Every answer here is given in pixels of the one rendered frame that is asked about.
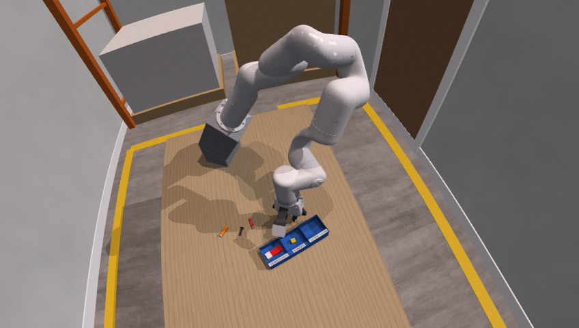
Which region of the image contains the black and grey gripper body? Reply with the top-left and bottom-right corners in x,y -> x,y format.
274,194 -> 305,217

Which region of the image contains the blue rack of bins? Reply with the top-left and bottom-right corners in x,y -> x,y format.
259,215 -> 329,269

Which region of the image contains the orange aa battery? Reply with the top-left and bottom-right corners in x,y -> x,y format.
219,226 -> 229,237

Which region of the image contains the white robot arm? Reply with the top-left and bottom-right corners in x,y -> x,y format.
216,25 -> 370,206

